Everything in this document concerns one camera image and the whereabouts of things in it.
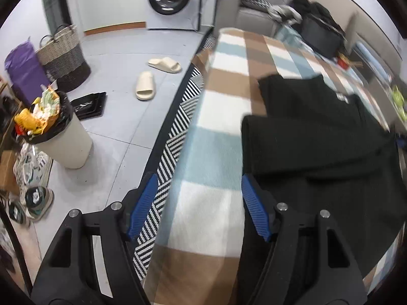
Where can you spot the red instant noodle bowl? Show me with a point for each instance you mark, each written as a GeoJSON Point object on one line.
{"type": "Point", "coordinates": [342, 62]}

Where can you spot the white lower kitchen cabinets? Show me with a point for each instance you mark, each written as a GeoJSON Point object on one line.
{"type": "Point", "coordinates": [111, 6]}

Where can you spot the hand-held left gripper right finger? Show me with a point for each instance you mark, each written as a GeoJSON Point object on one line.
{"type": "Point", "coordinates": [256, 209]}

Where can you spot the light blue pillow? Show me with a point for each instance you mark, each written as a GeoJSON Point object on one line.
{"type": "Point", "coordinates": [375, 60]}

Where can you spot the beige slipper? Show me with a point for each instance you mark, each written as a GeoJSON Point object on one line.
{"type": "Point", "coordinates": [145, 85]}
{"type": "Point", "coordinates": [165, 65]}

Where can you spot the black framed glass door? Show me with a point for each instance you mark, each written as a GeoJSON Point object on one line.
{"type": "Point", "coordinates": [54, 0]}

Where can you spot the black knit sweater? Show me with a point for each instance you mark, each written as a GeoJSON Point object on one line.
{"type": "Point", "coordinates": [318, 133]}

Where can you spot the black plastic tray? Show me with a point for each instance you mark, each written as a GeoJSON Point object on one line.
{"type": "Point", "coordinates": [89, 104]}

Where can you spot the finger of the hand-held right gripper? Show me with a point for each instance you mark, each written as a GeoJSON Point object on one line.
{"type": "Point", "coordinates": [402, 141]}

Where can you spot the black jacket pile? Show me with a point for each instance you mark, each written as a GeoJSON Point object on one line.
{"type": "Point", "coordinates": [314, 8]}

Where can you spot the grey sofa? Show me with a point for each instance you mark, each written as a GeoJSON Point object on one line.
{"type": "Point", "coordinates": [251, 19]}

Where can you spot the black white striped rug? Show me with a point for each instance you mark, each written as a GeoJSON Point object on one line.
{"type": "Point", "coordinates": [178, 124]}

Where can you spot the beige trash bin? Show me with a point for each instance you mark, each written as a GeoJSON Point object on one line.
{"type": "Point", "coordinates": [66, 143]}

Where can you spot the houndstooth cushion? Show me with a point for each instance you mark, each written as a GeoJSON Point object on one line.
{"type": "Point", "coordinates": [254, 3]}

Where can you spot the beige upholstered headboard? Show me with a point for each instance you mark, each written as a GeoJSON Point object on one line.
{"type": "Point", "coordinates": [357, 28]}

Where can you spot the purple plastic bag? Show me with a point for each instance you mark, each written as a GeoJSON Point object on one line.
{"type": "Point", "coordinates": [22, 70]}

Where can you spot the green plush toy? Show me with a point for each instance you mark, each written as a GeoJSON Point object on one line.
{"type": "Point", "coordinates": [399, 97]}

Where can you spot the white grey garment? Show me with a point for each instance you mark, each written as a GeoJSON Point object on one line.
{"type": "Point", "coordinates": [284, 12]}

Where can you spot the white green sneaker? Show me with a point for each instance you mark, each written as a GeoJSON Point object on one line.
{"type": "Point", "coordinates": [31, 165]}

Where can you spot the white washing machine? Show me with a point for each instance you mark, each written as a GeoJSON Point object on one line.
{"type": "Point", "coordinates": [187, 12]}

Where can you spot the plaid blanket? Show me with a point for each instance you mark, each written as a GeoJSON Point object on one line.
{"type": "Point", "coordinates": [216, 133]}

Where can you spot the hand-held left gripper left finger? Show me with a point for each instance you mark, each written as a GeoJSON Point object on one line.
{"type": "Point", "coordinates": [143, 209]}

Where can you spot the woven laundry basket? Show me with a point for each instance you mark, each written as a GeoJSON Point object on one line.
{"type": "Point", "coordinates": [63, 60]}

